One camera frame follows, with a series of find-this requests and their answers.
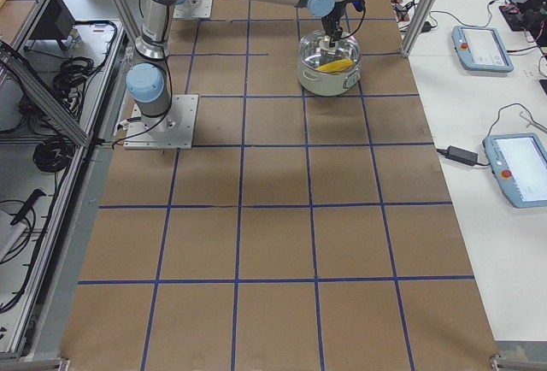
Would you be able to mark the near blue teach pendant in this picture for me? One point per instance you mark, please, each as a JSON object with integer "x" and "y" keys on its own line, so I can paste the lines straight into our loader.
{"x": 518, "y": 162}

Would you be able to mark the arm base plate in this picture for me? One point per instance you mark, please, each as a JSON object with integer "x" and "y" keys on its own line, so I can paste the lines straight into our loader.
{"x": 175, "y": 131}
{"x": 186, "y": 10}

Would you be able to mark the pale green steel pot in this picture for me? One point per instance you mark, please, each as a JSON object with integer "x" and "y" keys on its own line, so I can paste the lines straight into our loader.
{"x": 327, "y": 84}

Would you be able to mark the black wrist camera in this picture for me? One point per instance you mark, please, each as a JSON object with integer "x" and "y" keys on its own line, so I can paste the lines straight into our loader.
{"x": 359, "y": 5}

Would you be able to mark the blue teach pendant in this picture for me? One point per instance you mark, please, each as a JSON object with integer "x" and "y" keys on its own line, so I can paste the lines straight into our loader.
{"x": 481, "y": 49}
{"x": 518, "y": 162}

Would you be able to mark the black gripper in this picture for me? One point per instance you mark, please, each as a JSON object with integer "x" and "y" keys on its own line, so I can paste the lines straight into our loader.
{"x": 333, "y": 15}

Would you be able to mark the black power adapter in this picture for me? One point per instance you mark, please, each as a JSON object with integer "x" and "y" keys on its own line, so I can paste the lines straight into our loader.
{"x": 462, "y": 156}

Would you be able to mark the far blue teach pendant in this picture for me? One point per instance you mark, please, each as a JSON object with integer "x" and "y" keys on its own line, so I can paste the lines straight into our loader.
{"x": 481, "y": 49}

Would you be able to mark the yellow corn cob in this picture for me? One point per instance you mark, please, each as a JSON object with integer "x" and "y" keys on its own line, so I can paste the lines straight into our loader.
{"x": 336, "y": 66}

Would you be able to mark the aluminium frame post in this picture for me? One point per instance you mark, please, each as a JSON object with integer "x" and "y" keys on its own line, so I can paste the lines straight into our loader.
{"x": 415, "y": 26}

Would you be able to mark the glass pot lid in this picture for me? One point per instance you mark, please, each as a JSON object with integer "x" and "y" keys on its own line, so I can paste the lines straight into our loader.
{"x": 315, "y": 49}

